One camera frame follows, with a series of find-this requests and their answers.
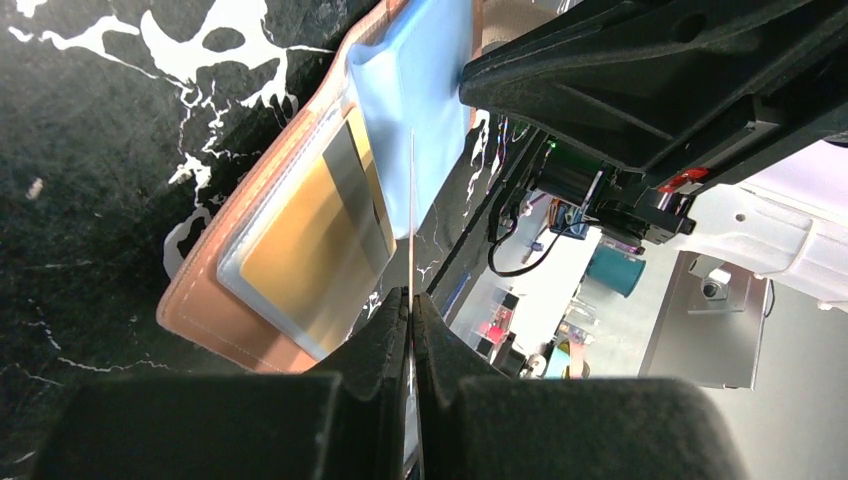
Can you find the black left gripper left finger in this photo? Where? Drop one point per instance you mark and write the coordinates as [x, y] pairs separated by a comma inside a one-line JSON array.
[[342, 419]]

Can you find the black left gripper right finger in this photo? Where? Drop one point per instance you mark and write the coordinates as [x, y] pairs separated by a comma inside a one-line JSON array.
[[477, 423]]

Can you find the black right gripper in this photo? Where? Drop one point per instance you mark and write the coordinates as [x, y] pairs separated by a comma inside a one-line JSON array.
[[692, 94]]

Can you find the tan leather card holder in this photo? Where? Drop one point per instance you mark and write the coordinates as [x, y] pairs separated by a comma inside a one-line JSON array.
[[400, 66]]

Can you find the gold credit card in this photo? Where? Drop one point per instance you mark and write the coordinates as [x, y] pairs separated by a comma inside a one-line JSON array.
[[310, 259]]

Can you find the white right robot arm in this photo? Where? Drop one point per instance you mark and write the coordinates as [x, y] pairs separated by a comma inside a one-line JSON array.
[[781, 226]]

